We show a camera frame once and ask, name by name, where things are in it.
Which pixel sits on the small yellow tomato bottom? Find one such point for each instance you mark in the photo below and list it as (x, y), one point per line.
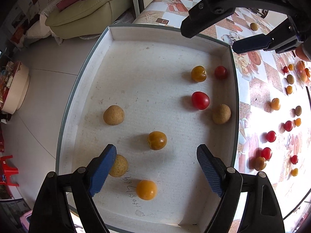
(294, 172)

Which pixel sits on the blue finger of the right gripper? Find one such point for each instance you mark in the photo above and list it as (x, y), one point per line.
(202, 16)
(284, 38)

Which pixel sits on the round white stool table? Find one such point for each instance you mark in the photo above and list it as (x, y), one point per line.
(15, 80)

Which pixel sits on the glass fruit bowl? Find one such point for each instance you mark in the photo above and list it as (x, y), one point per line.
(303, 72)

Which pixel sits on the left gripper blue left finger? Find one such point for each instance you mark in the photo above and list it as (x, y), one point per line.
(100, 167)

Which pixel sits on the brownish tomato table edge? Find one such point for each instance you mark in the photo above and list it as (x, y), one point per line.
(259, 163)

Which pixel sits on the longan by tray wall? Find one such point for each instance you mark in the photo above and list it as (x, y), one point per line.
(221, 114)

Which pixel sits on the green-orange tomato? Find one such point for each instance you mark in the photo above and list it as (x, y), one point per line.
(198, 74)

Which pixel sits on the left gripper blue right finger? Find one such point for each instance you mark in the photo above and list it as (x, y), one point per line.
(213, 169)

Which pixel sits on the red tomato table edge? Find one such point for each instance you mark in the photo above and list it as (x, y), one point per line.
(266, 153)

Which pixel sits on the orange yellow cherry tomato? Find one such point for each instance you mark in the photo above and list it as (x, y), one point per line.
(297, 122)

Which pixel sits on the dark yellow cherry tomato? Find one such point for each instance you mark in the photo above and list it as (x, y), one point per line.
(157, 140)

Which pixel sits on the far olive round fruit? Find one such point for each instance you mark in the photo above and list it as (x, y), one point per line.
(254, 26)

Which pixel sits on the yellow tomato on square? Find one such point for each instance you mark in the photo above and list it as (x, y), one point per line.
(289, 90)

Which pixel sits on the large red tomato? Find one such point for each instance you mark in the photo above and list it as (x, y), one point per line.
(200, 100)

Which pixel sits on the red tomato far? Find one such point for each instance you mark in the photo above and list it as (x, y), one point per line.
(285, 69)

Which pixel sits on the brown longan fruit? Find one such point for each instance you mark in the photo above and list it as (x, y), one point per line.
(298, 110)

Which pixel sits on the red tomato with stem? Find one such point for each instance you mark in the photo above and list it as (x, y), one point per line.
(294, 159)

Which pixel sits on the longan under left finger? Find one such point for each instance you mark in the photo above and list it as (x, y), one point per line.
(119, 167)

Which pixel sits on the small orange tomato far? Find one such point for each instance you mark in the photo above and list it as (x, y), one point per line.
(290, 67)

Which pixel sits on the brown kiwi-like fruit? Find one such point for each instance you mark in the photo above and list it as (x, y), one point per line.
(290, 79)

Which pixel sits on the red tomato lower right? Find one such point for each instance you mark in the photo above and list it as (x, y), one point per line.
(221, 73)

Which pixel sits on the longan in tray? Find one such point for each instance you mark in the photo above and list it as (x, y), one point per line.
(114, 115)

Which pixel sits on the red plastic stool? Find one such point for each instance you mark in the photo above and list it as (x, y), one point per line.
(7, 171)

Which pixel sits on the small red cherry tomato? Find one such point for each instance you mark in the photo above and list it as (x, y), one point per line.
(271, 136)

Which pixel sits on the yellow tomato near gripper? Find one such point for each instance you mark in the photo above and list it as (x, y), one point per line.
(275, 104)

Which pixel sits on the white shallow tray box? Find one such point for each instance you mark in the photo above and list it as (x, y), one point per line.
(146, 70)

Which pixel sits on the green sofa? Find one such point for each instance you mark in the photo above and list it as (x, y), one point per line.
(85, 17)

